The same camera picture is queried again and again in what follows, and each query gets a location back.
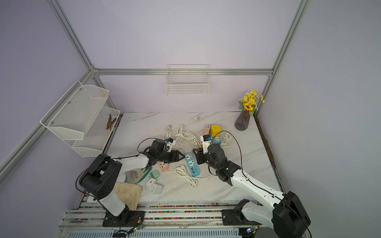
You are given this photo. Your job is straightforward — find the white coiled cable right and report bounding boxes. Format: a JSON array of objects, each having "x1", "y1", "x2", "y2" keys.
[{"x1": 219, "y1": 127, "x2": 233, "y2": 148}]

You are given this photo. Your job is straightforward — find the yellow cube socket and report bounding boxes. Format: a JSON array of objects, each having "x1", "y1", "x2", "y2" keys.
[{"x1": 210, "y1": 125, "x2": 221, "y2": 137}]

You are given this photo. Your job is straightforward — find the grey white plug adapter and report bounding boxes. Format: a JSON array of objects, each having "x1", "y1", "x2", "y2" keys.
[{"x1": 150, "y1": 183, "x2": 163, "y2": 194}]

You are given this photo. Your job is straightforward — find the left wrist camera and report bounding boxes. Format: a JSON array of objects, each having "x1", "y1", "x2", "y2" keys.
[{"x1": 164, "y1": 137, "x2": 176, "y2": 152}]

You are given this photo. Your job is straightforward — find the brown sticks on shelf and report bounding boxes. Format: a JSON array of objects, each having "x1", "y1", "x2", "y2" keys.
[{"x1": 106, "y1": 114, "x2": 117, "y2": 130}]

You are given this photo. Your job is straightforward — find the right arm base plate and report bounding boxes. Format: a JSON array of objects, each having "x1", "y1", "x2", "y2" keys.
[{"x1": 221, "y1": 209, "x2": 258, "y2": 226}]

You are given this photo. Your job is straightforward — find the aluminium frame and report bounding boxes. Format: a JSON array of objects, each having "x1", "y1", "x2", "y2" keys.
[{"x1": 0, "y1": 0, "x2": 312, "y2": 238}]

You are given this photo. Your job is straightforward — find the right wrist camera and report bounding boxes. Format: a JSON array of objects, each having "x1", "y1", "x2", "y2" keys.
[{"x1": 200, "y1": 134, "x2": 212, "y2": 154}]

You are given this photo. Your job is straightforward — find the white mesh two-tier shelf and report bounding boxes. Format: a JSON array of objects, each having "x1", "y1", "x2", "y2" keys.
[{"x1": 40, "y1": 81, "x2": 121, "y2": 157}]

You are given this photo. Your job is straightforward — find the pink power strip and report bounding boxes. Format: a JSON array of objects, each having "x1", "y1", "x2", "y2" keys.
[{"x1": 200, "y1": 125, "x2": 211, "y2": 147}]

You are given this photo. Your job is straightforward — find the white cable with plug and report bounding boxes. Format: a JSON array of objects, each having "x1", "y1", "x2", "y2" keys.
[{"x1": 163, "y1": 124, "x2": 174, "y2": 143}]

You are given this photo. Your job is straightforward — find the teal power strip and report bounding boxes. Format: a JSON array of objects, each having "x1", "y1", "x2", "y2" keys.
[{"x1": 212, "y1": 136, "x2": 221, "y2": 144}]

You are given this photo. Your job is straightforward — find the white coiled cable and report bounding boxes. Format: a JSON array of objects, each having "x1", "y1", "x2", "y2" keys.
[
  {"x1": 219, "y1": 127, "x2": 233, "y2": 148},
  {"x1": 174, "y1": 115, "x2": 200, "y2": 149}
]

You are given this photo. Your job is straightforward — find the green coated work glove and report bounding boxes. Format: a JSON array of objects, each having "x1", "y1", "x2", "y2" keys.
[{"x1": 125, "y1": 167, "x2": 152, "y2": 184}]

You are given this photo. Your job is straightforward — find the white wire wall basket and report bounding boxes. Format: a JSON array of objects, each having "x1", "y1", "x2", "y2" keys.
[{"x1": 165, "y1": 64, "x2": 209, "y2": 95}]

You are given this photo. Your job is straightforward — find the pink plug adapter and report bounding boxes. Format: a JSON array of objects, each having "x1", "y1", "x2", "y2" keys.
[{"x1": 157, "y1": 162, "x2": 169, "y2": 172}]

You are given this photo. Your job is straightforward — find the yellow artificial flower bouquet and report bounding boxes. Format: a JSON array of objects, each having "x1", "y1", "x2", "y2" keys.
[{"x1": 239, "y1": 90, "x2": 265, "y2": 116}]

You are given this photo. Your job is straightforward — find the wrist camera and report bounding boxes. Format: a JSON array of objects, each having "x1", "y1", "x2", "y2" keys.
[
  {"x1": 200, "y1": 134, "x2": 212, "y2": 154},
  {"x1": 164, "y1": 137, "x2": 176, "y2": 152}
]

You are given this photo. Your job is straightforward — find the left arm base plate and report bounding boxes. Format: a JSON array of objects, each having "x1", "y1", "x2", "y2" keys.
[{"x1": 102, "y1": 210, "x2": 146, "y2": 228}]

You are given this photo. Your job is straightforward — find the beige cloth glove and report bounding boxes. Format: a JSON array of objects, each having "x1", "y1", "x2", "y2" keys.
[{"x1": 114, "y1": 182, "x2": 142, "y2": 211}]

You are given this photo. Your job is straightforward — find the white USB charger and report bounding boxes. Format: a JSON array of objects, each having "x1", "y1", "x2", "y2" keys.
[{"x1": 146, "y1": 178, "x2": 156, "y2": 191}]

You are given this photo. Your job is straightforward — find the white coiled cable left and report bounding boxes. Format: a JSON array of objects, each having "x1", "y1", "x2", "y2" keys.
[{"x1": 174, "y1": 115, "x2": 200, "y2": 149}]

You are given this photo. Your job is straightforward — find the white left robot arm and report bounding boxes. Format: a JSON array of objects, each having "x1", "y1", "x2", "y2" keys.
[{"x1": 75, "y1": 138, "x2": 185, "y2": 218}]

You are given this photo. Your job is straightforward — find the green plug adapter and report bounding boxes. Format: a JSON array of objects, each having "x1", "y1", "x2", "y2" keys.
[{"x1": 150, "y1": 170, "x2": 160, "y2": 179}]

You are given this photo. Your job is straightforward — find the purple ribbed glass vase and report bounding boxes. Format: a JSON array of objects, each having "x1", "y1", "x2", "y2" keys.
[{"x1": 234, "y1": 110, "x2": 251, "y2": 131}]

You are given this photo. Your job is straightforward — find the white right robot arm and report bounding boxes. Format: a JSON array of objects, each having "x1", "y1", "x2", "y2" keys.
[{"x1": 192, "y1": 144, "x2": 311, "y2": 238}]

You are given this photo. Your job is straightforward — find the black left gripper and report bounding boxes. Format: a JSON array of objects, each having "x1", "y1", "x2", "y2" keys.
[{"x1": 157, "y1": 149, "x2": 185, "y2": 164}]

